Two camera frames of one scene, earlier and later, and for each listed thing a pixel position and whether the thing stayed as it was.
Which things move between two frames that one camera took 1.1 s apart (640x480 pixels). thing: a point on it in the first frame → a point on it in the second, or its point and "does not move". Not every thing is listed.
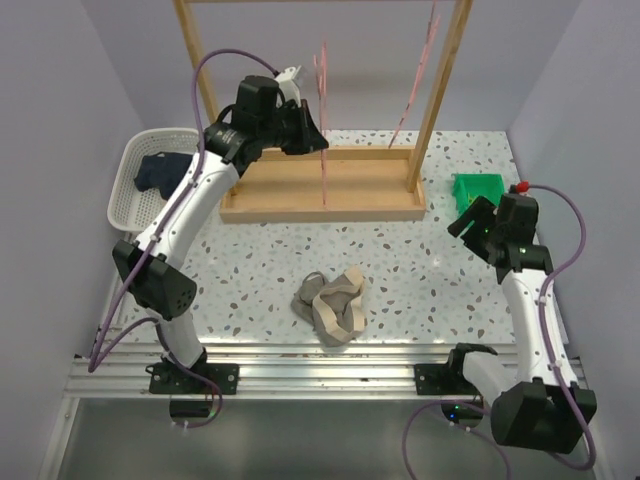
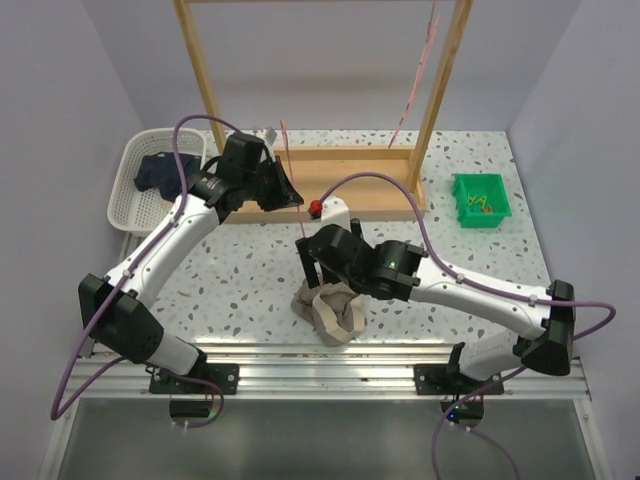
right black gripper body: [497, 233] → [353, 280]
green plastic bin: [469, 186] does not move
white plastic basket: [132, 209] does not move
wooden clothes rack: [333, 184] does not move
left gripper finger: [313, 138] → [285, 194]
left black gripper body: [284, 129] → [260, 184]
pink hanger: [322, 78] → [291, 178]
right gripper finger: [476, 238] → [307, 262]
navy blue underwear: [162, 171] does not move
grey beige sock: [334, 307] does not move
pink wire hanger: [433, 25] does not move
